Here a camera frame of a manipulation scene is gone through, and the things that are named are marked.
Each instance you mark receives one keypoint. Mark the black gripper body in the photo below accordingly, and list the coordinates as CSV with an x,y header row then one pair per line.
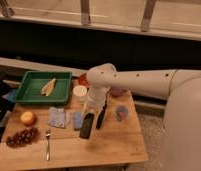
x,y
86,126

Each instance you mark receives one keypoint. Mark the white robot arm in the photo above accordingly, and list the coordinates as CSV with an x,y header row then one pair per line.
x,y
181,89

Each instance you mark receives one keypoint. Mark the blue sponge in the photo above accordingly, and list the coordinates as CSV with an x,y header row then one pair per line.
x,y
78,120

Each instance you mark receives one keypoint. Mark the light blue cloth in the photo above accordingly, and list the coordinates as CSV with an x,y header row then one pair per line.
x,y
57,117

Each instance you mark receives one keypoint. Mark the silver fork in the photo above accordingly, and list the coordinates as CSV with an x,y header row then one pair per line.
x,y
47,135

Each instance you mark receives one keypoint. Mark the white cup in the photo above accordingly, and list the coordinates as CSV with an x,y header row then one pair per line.
x,y
80,93

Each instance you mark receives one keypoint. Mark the small grey dish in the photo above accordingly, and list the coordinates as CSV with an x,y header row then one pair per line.
x,y
121,113

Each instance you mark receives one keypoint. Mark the purple bowl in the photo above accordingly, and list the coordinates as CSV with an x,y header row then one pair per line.
x,y
116,92

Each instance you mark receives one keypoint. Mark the red-brown bowl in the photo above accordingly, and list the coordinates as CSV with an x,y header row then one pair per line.
x,y
83,81

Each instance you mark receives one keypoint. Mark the bunch of dark grapes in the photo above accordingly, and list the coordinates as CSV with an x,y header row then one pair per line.
x,y
22,138

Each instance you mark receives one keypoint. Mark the yellow apple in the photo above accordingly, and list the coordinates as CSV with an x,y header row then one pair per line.
x,y
28,118

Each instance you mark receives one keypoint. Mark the green plastic tray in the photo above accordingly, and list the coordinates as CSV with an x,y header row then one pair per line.
x,y
29,91

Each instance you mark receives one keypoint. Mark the blue object beside tray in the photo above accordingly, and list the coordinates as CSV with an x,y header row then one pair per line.
x,y
11,95

